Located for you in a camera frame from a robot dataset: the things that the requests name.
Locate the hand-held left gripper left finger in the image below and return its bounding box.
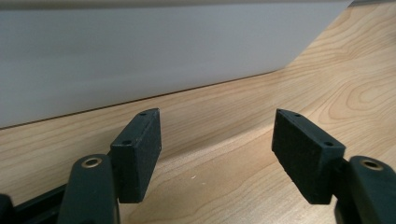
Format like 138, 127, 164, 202
109, 107, 163, 204

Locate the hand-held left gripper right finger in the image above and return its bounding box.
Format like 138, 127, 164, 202
271, 108, 347, 206

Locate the white divided storage box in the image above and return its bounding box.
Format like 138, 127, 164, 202
0, 0, 356, 131

